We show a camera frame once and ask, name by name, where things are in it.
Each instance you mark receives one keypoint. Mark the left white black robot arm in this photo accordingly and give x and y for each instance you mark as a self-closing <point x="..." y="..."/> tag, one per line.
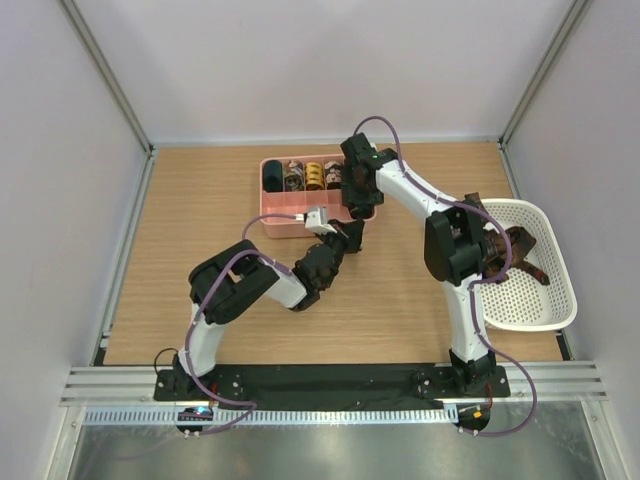
<point x="226" y="285"/>

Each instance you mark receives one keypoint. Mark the rolled tan floral tie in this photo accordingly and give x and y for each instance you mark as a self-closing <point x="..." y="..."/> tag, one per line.
<point x="333" y="175"/>

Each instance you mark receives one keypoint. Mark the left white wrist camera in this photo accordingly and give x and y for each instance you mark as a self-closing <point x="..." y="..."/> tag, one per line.
<point x="316" y="220"/>

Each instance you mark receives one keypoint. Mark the rolled dark green tie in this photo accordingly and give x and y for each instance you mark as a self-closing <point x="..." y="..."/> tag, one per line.
<point x="272" y="176"/>

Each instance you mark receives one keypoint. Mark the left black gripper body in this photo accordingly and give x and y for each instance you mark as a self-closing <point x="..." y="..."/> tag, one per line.
<point x="338" y="245"/>

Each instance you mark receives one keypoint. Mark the aluminium frame rail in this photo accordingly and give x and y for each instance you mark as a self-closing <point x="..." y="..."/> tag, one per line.
<point x="120" y="385"/>

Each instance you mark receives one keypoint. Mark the white perforated plastic basket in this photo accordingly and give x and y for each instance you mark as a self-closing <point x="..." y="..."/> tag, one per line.
<point x="522" y="303"/>

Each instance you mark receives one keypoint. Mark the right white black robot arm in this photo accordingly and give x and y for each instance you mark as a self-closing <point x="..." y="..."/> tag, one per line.
<point x="454" y="246"/>

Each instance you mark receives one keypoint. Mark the pink divided organizer box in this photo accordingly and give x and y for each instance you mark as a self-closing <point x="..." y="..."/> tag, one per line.
<point x="279" y="210"/>

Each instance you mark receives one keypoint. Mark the white slotted cable duct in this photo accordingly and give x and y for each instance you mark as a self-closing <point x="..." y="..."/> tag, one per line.
<point x="198" y="416"/>

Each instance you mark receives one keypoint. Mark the brown patterned tie pile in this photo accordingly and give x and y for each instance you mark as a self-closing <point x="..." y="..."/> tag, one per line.
<point x="521" y="241"/>

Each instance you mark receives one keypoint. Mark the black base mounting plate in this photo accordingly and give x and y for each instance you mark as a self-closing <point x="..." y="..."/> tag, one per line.
<point x="348" y="387"/>

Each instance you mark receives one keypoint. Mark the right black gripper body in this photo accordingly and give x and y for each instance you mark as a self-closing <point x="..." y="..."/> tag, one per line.
<point x="353" y="192"/>

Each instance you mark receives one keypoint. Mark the rolled brown patterned tie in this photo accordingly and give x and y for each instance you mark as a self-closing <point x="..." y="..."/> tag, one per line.
<point x="293" y="176"/>

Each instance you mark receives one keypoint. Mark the rolled yellow tie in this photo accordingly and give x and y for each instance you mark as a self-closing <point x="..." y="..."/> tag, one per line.
<point x="314" y="176"/>

